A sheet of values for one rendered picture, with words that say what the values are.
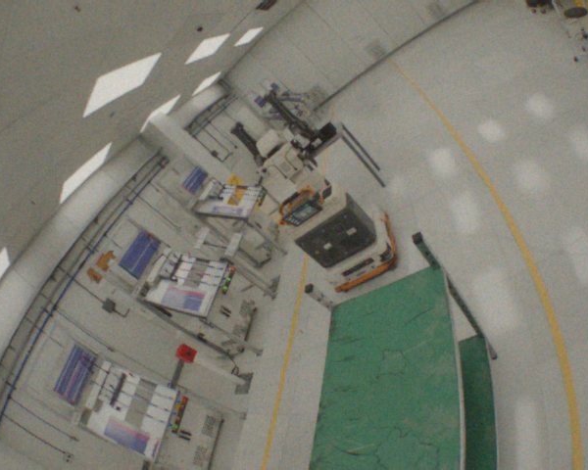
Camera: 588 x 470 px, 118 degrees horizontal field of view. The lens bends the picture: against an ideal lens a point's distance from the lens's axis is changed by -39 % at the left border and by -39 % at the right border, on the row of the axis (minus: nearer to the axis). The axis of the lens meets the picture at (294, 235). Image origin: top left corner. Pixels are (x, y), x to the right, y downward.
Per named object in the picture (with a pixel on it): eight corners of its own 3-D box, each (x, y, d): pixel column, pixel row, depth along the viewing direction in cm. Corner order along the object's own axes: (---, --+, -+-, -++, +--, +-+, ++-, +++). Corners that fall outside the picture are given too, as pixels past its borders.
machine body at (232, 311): (259, 304, 352) (220, 276, 327) (244, 354, 302) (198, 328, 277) (229, 316, 389) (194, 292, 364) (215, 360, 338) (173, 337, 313)
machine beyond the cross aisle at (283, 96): (325, 110, 800) (280, 64, 723) (322, 118, 741) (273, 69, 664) (292, 135, 877) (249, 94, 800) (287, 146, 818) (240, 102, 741)
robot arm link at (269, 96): (258, 97, 216) (267, 89, 211) (264, 96, 227) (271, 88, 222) (295, 137, 228) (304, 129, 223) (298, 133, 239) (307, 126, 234)
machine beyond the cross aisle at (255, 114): (320, 127, 697) (267, 73, 620) (317, 140, 638) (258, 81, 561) (282, 157, 774) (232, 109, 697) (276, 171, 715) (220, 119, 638)
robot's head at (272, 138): (278, 141, 215) (270, 127, 219) (261, 157, 226) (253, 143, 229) (289, 144, 227) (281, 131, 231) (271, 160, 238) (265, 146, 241)
